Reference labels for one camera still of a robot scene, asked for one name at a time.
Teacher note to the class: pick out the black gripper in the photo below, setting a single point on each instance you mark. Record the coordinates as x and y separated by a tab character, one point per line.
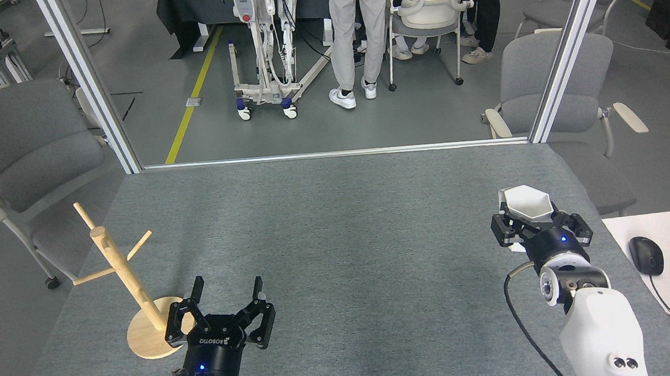
214	359
555	245

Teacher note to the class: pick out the white faceted cup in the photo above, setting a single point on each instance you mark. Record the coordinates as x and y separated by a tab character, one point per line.
527	203

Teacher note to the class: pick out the wooden cup rack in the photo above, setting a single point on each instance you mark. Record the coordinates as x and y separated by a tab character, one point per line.
155	339

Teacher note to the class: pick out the grey chair with cream armrests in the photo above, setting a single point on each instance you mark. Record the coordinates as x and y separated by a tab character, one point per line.
598	185

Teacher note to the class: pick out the black computer mouse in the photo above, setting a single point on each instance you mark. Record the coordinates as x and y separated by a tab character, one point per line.
645	256

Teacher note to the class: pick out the seated person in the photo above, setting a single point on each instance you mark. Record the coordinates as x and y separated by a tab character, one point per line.
401	54

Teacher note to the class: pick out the grey floor plate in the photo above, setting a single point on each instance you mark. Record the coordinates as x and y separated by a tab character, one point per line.
194	101

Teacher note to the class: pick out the person in black trousers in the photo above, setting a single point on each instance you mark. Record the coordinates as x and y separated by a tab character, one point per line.
488	2

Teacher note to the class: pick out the grey chair with wheels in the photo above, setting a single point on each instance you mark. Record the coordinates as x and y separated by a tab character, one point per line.
20	135

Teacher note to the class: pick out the person in grey trousers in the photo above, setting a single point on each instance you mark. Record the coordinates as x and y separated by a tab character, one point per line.
346	26

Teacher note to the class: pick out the white stand on wheels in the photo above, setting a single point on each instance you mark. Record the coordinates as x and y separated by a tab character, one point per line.
246	6

